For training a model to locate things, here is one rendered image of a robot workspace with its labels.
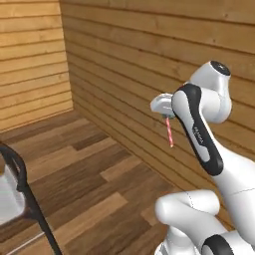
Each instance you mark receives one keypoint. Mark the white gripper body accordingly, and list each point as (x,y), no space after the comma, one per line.
(160,103)

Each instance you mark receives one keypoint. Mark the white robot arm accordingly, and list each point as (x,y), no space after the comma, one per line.
(232,179)

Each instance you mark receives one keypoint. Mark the pink striped straw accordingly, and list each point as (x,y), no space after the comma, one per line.
(169,133)

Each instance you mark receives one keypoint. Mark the black frame stool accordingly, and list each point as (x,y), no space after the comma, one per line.
(23,186)

